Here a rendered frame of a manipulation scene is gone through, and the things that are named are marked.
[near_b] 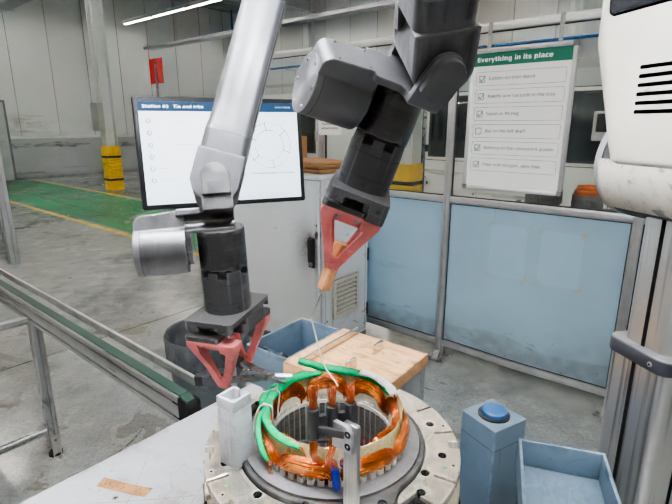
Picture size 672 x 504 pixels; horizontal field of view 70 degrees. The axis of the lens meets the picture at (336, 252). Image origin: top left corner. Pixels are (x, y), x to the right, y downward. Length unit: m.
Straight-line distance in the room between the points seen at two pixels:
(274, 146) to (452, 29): 1.23
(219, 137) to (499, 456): 0.63
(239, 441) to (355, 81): 0.41
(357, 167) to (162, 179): 1.13
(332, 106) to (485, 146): 2.41
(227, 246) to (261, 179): 1.05
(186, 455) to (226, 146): 0.78
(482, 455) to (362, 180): 0.52
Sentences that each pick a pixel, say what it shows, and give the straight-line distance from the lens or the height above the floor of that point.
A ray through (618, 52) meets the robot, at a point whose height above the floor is 1.58.
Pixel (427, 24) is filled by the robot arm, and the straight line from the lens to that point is 0.44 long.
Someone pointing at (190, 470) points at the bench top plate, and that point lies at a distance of 1.16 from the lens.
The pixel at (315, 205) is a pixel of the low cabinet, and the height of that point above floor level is 1.03.
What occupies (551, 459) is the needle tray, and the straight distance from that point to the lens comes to 0.78.
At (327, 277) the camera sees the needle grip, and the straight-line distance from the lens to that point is 0.55.
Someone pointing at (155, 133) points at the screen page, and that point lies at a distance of 1.58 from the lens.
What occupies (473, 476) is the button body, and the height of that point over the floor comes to 0.93.
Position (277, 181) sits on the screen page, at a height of 1.30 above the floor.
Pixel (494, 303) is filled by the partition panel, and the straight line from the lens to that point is 3.01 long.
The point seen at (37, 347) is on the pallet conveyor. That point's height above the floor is 0.55.
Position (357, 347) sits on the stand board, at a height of 1.07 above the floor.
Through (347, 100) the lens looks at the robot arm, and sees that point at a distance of 0.46.
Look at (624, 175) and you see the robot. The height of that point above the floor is 1.42.
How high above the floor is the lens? 1.49
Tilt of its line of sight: 15 degrees down
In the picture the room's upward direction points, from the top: straight up
